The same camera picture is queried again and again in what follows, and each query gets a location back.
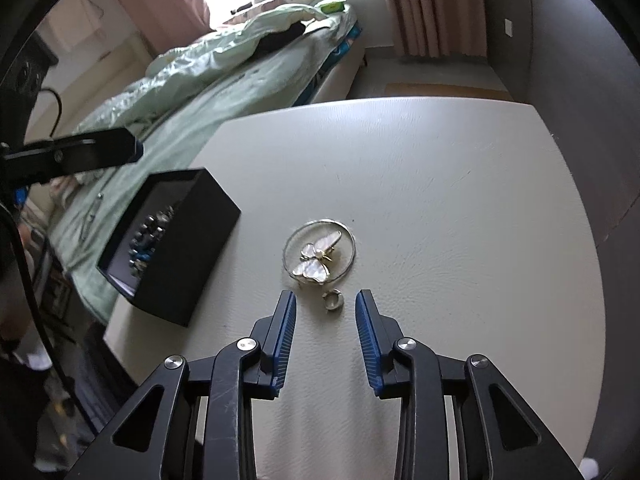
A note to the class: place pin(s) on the green packet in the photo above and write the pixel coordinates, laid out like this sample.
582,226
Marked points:
334,6

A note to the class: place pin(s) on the pale green duvet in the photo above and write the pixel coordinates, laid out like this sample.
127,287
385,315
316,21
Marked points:
200,55

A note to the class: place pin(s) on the black jewelry box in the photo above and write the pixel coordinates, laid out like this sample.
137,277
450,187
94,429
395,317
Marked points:
185,260

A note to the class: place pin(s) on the white wall socket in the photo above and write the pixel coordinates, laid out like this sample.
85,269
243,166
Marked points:
509,27

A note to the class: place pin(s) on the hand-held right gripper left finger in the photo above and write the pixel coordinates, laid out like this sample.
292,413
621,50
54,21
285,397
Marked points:
285,340

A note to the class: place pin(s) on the white table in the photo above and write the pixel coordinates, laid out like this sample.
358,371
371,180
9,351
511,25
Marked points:
425,210

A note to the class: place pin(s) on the white butterfly brooch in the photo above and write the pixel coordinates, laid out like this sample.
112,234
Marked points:
312,262

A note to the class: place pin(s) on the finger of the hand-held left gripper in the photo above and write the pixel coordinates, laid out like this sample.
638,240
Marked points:
95,152

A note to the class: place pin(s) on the black cloth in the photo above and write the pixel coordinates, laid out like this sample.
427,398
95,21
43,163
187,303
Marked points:
280,37

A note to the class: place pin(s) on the beige headboard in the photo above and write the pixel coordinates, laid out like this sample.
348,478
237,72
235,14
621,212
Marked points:
95,65

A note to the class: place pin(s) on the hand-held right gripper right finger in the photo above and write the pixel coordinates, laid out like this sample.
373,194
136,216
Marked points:
367,340

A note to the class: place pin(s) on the bed with green sheet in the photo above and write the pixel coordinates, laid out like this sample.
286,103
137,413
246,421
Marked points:
215,105

